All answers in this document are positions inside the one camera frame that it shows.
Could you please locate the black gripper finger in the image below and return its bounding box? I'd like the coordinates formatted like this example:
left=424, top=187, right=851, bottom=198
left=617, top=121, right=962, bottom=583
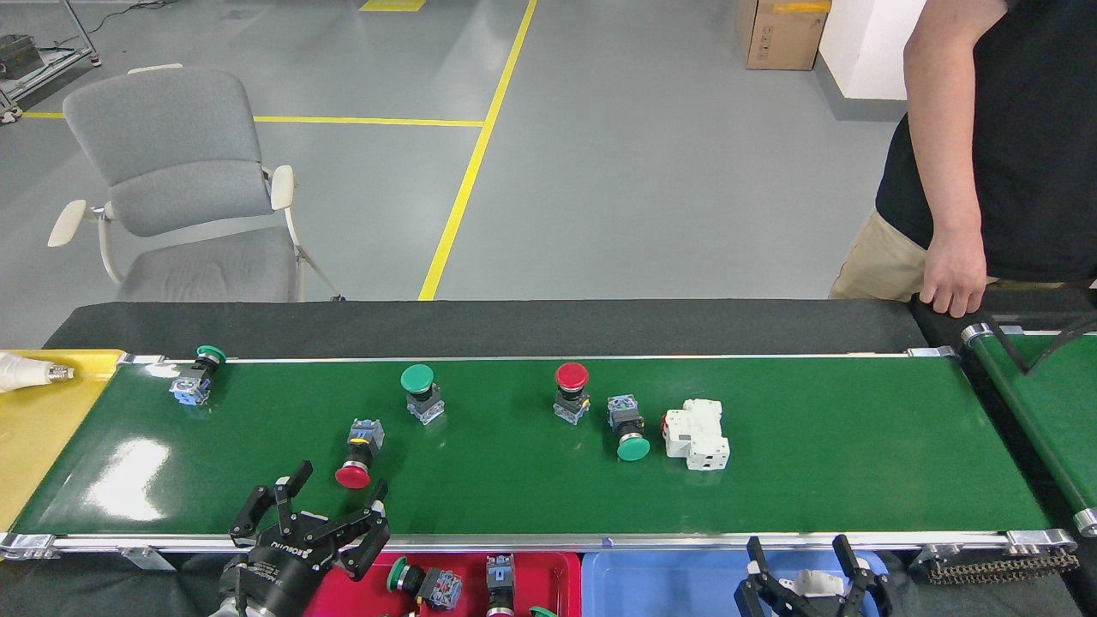
left=833, top=533, right=892, bottom=617
left=734, top=536, right=811, bottom=617

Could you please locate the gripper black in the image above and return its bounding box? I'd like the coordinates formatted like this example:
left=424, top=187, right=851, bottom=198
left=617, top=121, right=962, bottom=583
left=219, top=460, right=392, bottom=617

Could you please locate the red mushroom push button switch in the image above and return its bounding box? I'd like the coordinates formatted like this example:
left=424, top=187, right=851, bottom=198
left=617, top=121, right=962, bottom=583
left=485, top=554, right=517, bottom=617
left=553, top=362, right=591, bottom=426
left=334, top=418, right=386, bottom=490

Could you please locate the short green conveyor belt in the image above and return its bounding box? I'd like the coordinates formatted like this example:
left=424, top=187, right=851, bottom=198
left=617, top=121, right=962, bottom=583
left=960, top=321, right=1097, bottom=539

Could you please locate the yellow plastic tray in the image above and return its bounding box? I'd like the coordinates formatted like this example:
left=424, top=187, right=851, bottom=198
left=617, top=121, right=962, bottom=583
left=0, top=349, right=128, bottom=532

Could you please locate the person's right hand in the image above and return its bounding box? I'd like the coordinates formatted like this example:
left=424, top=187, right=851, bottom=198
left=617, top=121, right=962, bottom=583
left=920, top=236, right=988, bottom=318

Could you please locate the blue plastic bin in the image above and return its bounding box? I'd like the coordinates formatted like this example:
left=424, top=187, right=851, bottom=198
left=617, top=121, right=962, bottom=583
left=581, top=548, right=892, bottom=617

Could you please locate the red plastic bin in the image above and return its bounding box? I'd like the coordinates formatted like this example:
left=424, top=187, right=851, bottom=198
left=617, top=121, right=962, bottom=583
left=302, top=551, right=582, bottom=617

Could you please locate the white light bulb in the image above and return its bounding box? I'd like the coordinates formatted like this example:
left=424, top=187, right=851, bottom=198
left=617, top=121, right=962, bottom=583
left=0, top=351, right=76, bottom=394

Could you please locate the grey office chair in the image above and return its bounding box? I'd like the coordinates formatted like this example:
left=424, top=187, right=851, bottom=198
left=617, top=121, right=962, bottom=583
left=47, top=64, right=346, bottom=303

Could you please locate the person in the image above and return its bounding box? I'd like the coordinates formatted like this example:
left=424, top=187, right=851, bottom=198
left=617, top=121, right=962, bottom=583
left=829, top=0, right=1097, bottom=301

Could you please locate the metal wheeled rack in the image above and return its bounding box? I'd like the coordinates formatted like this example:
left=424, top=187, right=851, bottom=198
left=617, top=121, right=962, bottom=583
left=0, top=0, right=102, bottom=123

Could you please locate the dark grey box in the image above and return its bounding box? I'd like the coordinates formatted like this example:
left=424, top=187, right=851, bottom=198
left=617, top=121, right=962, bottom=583
left=0, top=34, right=45, bottom=82

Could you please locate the cardboard box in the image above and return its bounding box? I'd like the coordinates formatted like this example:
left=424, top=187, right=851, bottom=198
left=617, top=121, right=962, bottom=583
left=737, top=0, right=832, bottom=71

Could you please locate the conveyor drive chain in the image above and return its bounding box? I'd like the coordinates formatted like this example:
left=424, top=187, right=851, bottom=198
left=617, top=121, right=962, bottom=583
left=913, top=548, right=1081, bottom=586

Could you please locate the black cable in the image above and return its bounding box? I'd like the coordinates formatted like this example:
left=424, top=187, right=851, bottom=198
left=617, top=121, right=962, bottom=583
left=986, top=315, right=1097, bottom=375

